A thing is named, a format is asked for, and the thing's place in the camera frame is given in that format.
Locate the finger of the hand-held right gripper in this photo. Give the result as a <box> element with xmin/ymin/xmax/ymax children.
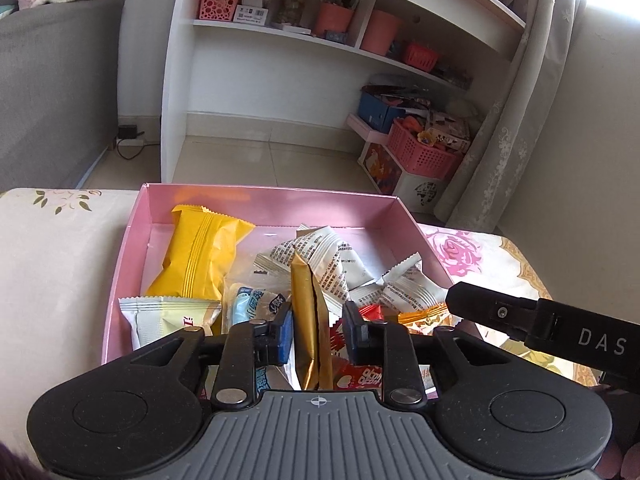
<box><xmin>445</xmin><ymin>282</ymin><xmax>542</xmax><ymax>343</ymax></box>

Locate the white green snack packet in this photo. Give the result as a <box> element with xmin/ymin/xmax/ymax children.
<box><xmin>119</xmin><ymin>296</ymin><xmax>223</xmax><ymax>352</ymax></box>

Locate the pink cardboard box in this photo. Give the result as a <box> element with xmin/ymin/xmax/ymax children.
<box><xmin>101</xmin><ymin>182</ymin><xmax>463</xmax><ymax>402</ymax></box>

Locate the white shelf unit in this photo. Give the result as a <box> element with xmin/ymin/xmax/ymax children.
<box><xmin>160</xmin><ymin>0</ymin><xmax>531</xmax><ymax>186</ymax></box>

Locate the floral tablecloth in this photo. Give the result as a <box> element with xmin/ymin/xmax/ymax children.
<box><xmin>0</xmin><ymin>187</ymin><xmax>608</xmax><ymax>461</ymax></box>

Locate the power strip with adapter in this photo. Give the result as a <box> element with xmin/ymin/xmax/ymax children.
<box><xmin>116</xmin><ymin>124</ymin><xmax>147</xmax><ymax>148</ymax></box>

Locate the small red basket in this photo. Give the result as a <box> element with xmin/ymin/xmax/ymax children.
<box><xmin>402</xmin><ymin>42</ymin><xmax>440</xmax><ymax>72</ymax></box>

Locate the salmon pen pot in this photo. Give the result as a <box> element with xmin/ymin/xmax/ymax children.
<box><xmin>314</xmin><ymin>1</ymin><xmax>359</xmax><ymax>36</ymax></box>

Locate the lace curtain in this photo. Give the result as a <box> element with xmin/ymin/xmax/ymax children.
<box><xmin>445</xmin><ymin>0</ymin><xmax>588</xmax><ymax>233</ymax></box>

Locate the white text-printed packet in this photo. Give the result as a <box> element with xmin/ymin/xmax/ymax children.
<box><xmin>254</xmin><ymin>239</ymin><xmax>301</xmax><ymax>277</ymax></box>

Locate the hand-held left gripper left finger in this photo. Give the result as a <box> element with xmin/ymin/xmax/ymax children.
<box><xmin>127</xmin><ymin>302</ymin><xmax>296</xmax><ymax>408</ymax></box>

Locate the white light-blue snack packet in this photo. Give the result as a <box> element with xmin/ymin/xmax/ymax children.
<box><xmin>222</xmin><ymin>285</ymin><xmax>293</xmax><ymax>391</ymax></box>

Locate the red strawberry snack packet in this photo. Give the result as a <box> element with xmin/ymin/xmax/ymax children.
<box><xmin>330</xmin><ymin>319</ymin><xmax>437</xmax><ymax>403</ymax></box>

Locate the white pecan packet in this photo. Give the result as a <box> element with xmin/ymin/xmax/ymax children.
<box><xmin>347</xmin><ymin>256</ymin><xmax>451</xmax><ymax>318</ymax></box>
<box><xmin>295</xmin><ymin>225</ymin><xmax>373</xmax><ymax>302</ymax></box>

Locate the printed cardboard box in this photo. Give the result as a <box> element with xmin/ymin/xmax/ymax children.
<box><xmin>425</xmin><ymin>112</ymin><xmax>471</xmax><ymax>154</ymax></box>

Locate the white printed storage box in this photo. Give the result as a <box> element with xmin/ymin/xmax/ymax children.
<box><xmin>359</xmin><ymin>140</ymin><xmax>451</xmax><ymax>216</ymax></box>

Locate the pink perforated basket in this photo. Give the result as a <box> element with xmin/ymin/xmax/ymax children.
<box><xmin>200</xmin><ymin>0</ymin><xmax>240</xmax><ymax>22</ymax></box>

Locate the grey sofa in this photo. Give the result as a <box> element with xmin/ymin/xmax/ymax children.
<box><xmin>0</xmin><ymin>0</ymin><xmax>126</xmax><ymax>191</ymax></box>

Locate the large pink basket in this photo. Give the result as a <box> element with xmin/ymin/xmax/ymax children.
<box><xmin>387</xmin><ymin>119</ymin><xmax>464</xmax><ymax>181</ymax></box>

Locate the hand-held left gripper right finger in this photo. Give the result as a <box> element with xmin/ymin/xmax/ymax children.
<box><xmin>342</xmin><ymin>301</ymin><xmax>508</xmax><ymax>406</ymax></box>

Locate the salmon bin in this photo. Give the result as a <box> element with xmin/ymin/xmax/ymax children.
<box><xmin>360</xmin><ymin>9</ymin><xmax>404</xmax><ymax>56</ymax></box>

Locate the orange cracker packet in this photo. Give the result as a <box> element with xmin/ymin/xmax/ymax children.
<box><xmin>397</xmin><ymin>305</ymin><xmax>454</xmax><ymax>336</ymax></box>

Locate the gold snack packet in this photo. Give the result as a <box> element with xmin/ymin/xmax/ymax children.
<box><xmin>290</xmin><ymin>252</ymin><xmax>335</xmax><ymax>392</ymax></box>

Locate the glass jar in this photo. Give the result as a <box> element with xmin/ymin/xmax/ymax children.
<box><xmin>277</xmin><ymin>0</ymin><xmax>306</xmax><ymax>24</ymax></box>

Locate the yellow cake packet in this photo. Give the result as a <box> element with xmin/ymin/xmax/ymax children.
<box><xmin>145</xmin><ymin>204</ymin><xmax>256</xmax><ymax>299</ymax></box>

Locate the white labelled box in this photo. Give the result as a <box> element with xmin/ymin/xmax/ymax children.
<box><xmin>235</xmin><ymin>5</ymin><xmax>269</xmax><ymax>25</ymax></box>

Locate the blue storage box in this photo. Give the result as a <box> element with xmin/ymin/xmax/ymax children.
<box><xmin>357</xmin><ymin>91</ymin><xmax>416</xmax><ymax>133</ymax></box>

